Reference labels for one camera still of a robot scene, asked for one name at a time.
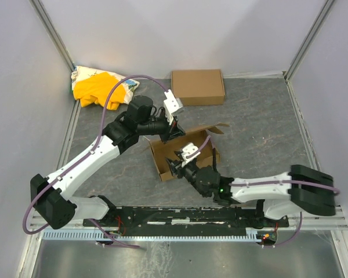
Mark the cardboard box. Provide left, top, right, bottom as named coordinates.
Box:
left=171, top=69, right=226, bottom=106
left=150, top=123, right=229, bottom=181

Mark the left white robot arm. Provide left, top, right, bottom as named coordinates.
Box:
left=30, top=93, right=185, bottom=229

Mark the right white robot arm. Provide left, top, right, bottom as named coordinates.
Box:
left=166, top=159, right=340, bottom=220

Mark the folded cardboard box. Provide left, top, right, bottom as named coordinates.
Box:
left=171, top=69, right=226, bottom=106

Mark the yellow cloth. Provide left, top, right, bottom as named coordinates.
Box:
left=73, top=72, right=129, bottom=111

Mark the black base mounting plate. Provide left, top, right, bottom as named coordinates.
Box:
left=97, top=206, right=289, bottom=237

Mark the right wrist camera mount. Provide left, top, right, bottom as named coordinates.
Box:
left=178, top=142, right=201, bottom=167

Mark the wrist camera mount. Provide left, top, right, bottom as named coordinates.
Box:
left=163, top=89, right=183, bottom=125
left=178, top=142, right=201, bottom=167

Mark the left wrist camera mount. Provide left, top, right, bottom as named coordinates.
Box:
left=163, top=89, right=183, bottom=125

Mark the slotted cable duct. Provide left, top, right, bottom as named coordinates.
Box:
left=42, top=228, right=264, bottom=241

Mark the left aluminium corner post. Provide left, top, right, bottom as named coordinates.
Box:
left=29, top=0, right=75, bottom=72

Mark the aluminium corner post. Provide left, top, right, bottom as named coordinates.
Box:
left=284, top=0, right=336, bottom=82
left=29, top=0, right=75, bottom=72

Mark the right aluminium corner post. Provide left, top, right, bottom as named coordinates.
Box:
left=284, top=0, right=336, bottom=82

